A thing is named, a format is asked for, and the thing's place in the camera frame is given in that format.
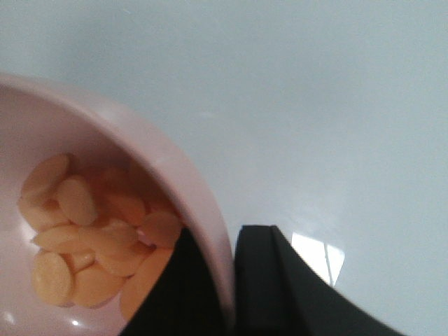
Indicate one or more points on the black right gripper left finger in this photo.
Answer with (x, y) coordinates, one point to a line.
(184, 299)

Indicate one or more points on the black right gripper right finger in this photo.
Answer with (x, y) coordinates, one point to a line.
(277, 293)

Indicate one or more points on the orange ham slices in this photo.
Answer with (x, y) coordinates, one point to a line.
(101, 232)

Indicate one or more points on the pink plastic bowl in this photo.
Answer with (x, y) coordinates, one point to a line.
(40, 119)

